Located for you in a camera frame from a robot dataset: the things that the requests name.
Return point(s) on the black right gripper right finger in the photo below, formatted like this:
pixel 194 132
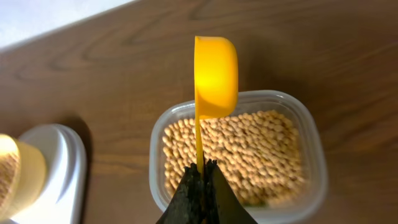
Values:
pixel 221 204

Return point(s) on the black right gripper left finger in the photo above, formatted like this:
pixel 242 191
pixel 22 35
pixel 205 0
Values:
pixel 185 206

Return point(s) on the yellow measuring scoop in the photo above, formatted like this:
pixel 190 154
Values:
pixel 215 83

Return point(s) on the white kitchen scale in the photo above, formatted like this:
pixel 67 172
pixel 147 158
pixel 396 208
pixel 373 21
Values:
pixel 61 198

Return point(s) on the yellow bowl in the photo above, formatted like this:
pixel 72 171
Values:
pixel 30 179

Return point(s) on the soybeans in bowl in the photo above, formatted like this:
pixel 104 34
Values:
pixel 9 172

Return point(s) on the soybeans in container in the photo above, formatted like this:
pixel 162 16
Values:
pixel 259 155

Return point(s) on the clear plastic container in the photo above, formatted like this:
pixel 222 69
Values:
pixel 172 147

